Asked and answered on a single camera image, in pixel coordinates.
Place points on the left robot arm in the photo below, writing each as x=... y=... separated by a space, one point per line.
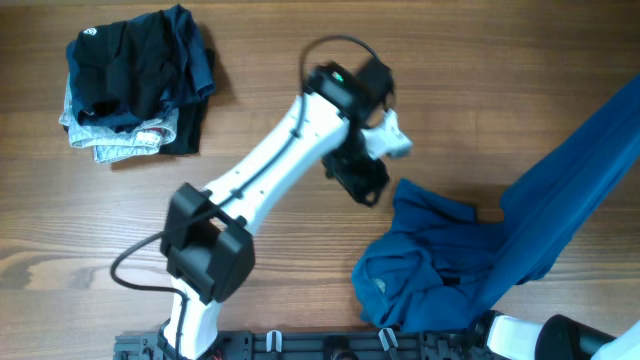
x=340 y=119

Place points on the navy folded shirt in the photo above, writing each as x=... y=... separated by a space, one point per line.
x=193 y=77

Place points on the blue polo shirt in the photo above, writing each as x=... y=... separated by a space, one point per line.
x=438 y=268

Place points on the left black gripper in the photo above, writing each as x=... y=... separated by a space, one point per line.
x=369 y=171

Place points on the black folded garment at bottom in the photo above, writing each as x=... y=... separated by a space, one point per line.
x=190 y=118

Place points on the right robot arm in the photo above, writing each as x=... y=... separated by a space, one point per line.
x=560 y=337

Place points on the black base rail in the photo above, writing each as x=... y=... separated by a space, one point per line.
x=382 y=344

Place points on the black folded shirt with logo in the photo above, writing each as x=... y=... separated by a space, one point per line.
x=125 y=66

